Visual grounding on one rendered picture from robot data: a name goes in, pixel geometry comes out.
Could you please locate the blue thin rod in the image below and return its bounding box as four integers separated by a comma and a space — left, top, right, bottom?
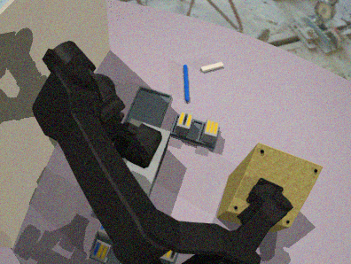
183, 65, 190, 102

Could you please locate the cream flat bar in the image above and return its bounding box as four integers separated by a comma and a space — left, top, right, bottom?
200, 62, 224, 73

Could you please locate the grey flat panel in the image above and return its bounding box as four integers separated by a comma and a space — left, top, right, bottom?
0, 0, 110, 248

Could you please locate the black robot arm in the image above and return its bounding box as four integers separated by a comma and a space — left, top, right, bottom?
32, 41, 293, 264

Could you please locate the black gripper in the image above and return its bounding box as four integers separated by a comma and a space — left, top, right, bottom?
103, 112, 162, 168

